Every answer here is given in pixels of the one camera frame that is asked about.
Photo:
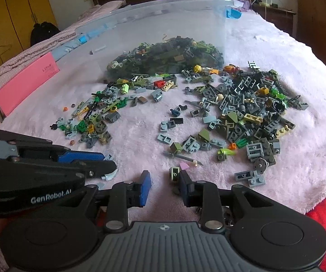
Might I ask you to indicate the clear plastic storage bin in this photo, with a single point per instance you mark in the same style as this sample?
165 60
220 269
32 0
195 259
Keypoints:
151 25

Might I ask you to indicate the striped pink quilt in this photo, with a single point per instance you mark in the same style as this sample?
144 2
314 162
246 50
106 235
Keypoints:
24 59

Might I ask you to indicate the purple frilled pillow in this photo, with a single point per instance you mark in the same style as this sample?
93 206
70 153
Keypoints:
236 1

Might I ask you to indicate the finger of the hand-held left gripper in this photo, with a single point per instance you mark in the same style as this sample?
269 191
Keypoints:
80 156
97 168

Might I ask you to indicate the grey toy sword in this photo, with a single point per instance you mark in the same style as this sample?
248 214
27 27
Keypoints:
180 157

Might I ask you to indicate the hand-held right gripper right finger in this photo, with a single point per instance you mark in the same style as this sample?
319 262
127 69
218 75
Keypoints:
184 188

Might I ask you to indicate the pink toy tile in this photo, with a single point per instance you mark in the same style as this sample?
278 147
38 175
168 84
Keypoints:
184 166

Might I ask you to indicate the pile of bricks inside bin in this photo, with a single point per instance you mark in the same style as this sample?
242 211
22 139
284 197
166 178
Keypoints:
171 56

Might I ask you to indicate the red toy brick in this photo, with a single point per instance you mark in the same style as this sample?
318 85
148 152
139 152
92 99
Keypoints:
159 84

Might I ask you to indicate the yellow wardrobe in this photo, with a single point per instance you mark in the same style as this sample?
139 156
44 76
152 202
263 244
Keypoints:
10 14

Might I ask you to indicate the pink cardboard box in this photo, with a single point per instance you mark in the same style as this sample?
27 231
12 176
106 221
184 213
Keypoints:
24 89

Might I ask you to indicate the black bag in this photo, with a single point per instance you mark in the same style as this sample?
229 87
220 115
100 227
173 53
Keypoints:
44 34

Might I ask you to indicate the yellow-haired toy minifigure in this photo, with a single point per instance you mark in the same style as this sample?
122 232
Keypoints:
205 69

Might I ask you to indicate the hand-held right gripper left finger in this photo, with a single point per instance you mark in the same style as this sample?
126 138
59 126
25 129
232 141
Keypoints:
146 188

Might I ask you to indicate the wooden nightstand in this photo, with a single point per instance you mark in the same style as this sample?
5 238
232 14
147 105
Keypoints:
276 18

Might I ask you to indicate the light blue curved toy piece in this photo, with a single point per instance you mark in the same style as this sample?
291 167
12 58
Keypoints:
110 175

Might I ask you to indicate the brown wooden cabinet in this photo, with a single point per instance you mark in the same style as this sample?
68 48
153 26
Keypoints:
321 31

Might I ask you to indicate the grey brick heap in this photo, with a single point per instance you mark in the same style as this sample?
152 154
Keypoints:
245 119

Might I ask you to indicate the orange toy minifigure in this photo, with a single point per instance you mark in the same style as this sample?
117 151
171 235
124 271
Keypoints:
232 68

